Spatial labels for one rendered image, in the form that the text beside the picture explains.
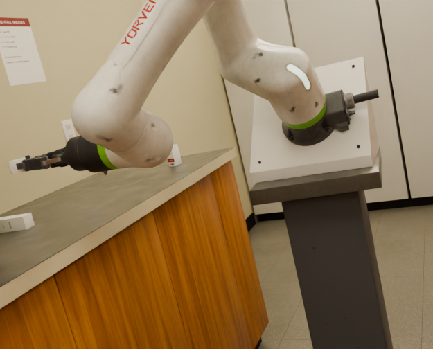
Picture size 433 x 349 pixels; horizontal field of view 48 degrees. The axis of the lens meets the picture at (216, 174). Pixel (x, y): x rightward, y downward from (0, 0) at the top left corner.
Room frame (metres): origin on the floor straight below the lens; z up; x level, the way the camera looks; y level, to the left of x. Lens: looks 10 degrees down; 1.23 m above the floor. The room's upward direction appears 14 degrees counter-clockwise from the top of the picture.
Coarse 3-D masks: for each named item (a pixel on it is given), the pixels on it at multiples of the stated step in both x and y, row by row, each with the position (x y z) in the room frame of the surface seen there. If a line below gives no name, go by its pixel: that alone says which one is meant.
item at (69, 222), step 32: (192, 160) 1.99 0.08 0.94; (224, 160) 1.96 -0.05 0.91; (64, 192) 1.95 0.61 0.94; (96, 192) 1.76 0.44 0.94; (128, 192) 1.61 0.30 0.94; (160, 192) 1.49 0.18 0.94; (64, 224) 1.34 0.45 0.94; (96, 224) 1.25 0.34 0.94; (128, 224) 1.31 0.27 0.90; (0, 256) 1.15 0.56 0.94; (32, 256) 1.08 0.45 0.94; (64, 256) 1.08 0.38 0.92; (0, 288) 0.91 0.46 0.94
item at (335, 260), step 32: (352, 192) 1.18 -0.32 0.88; (288, 224) 1.24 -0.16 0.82; (320, 224) 1.21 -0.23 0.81; (352, 224) 1.19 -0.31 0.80; (320, 256) 1.22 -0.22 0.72; (352, 256) 1.19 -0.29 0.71; (320, 288) 1.23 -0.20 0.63; (352, 288) 1.20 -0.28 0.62; (320, 320) 1.23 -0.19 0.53; (352, 320) 1.20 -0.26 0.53; (384, 320) 1.23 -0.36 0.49
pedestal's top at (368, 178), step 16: (304, 176) 1.23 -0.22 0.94; (320, 176) 1.19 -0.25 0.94; (336, 176) 1.15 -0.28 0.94; (352, 176) 1.12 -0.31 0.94; (368, 176) 1.11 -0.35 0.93; (256, 192) 1.21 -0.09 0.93; (272, 192) 1.19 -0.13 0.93; (288, 192) 1.18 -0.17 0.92; (304, 192) 1.16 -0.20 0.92; (320, 192) 1.15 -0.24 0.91; (336, 192) 1.13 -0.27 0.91
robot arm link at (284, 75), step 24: (264, 48) 1.19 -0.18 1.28; (288, 48) 1.16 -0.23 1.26; (264, 72) 1.15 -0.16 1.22; (288, 72) 1.11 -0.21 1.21; (312, 72) 1.14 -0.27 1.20; (264, 96) 1.19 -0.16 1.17; (288, 96) 1.13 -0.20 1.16; (312, 96) 1.16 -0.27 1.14; (288, 120) 1.21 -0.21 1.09; (312, 120) 1.20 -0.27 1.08
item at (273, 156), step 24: (336, 72) 1.37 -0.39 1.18; (360, 72) 1.33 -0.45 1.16; (264, 120) 1.38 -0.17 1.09; (360, 120) 1.23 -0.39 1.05; (264, 144) 1.33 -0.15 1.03; (288, 144) 1.29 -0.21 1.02; (336, 144) 1.22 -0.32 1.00; (360, 144) 1.19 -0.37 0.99; (264, 168) 1.28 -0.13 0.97; (288, 168) 1.25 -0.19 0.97; (312, 168) 1.22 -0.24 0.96; (336, 168) 1.20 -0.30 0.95
